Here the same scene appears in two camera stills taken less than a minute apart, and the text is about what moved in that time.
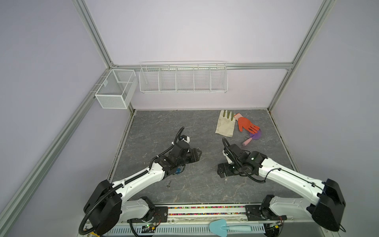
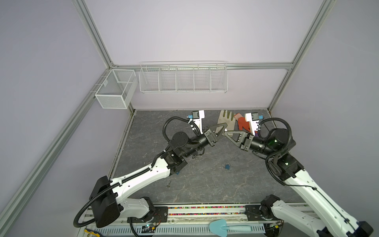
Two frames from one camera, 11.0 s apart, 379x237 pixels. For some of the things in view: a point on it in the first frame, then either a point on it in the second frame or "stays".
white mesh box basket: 117,89 stays
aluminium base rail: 215,213 stays
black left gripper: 194,156 → 209,135
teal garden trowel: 219,227 stays
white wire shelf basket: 181,77 stays
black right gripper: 226,172 → 245,140
